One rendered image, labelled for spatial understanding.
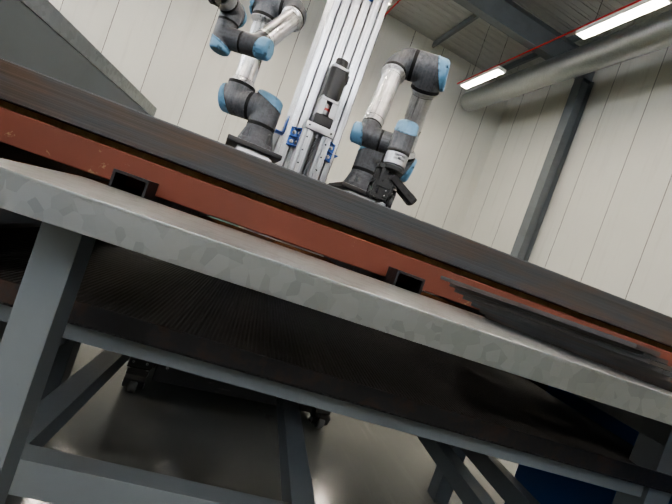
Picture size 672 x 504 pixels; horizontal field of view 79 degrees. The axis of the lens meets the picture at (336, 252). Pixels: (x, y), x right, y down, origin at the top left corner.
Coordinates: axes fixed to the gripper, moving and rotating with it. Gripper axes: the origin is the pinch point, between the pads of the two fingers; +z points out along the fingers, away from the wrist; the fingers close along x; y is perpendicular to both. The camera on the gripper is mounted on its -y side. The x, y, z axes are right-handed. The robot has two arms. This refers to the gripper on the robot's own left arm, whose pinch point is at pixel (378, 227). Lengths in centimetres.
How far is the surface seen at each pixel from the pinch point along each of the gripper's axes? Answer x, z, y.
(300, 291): 94, 14, 30
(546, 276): 62, 2, -17
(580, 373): 94, 14, 0
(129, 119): 62, 2, 59
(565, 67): -654, -496, -442
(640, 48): -507, -489, -475
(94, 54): 9, -16, 91
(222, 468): 4, 88, 22
